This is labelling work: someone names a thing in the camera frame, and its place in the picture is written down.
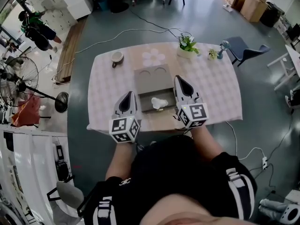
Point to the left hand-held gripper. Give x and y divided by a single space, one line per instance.
124 129

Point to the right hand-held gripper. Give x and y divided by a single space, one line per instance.
194 115

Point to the white cloth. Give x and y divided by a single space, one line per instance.
159 102

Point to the grey drawer box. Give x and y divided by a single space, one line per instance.
153 82

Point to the person's right forearm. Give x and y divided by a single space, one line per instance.
206 142

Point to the person's left forearm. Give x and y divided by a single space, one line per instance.
120 160

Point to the brown cardboard box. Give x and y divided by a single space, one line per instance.
254 8

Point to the table with checkered cloth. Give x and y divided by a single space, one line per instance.
215 85

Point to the green plant in white pot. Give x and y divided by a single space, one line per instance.
186 48

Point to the small yellow-green potted plant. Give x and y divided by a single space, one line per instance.
212 54

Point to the pink flower-shaped coaster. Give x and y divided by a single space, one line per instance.
153 57

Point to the brown and white mug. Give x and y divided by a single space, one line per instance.
117 56

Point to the teal lantern lamp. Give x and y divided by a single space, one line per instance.
223 49

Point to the blue chair with black legs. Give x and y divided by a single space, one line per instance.
246 50

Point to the person's black shirt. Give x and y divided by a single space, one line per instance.
173 165

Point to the wooden floor platform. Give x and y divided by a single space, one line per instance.
70 53

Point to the red bag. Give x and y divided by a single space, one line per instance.
27 112

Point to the black round stand base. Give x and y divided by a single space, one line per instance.
119 7

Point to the white shelving unit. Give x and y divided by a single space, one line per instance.
37 153

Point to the teal bin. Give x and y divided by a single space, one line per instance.
103 3

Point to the white power strip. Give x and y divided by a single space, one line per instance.
264 162

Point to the grey chair with black legs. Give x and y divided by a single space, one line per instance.
69 196

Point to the black standing fan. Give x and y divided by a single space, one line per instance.
21 87

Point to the black rubbish bag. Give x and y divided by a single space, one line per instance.
270 17

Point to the white cabinet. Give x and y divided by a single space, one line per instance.
75 1

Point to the person's face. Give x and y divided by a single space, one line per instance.
187 211

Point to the white cylindrical device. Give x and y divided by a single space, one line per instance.
281 210

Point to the white desk frame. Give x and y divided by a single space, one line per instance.
284 67

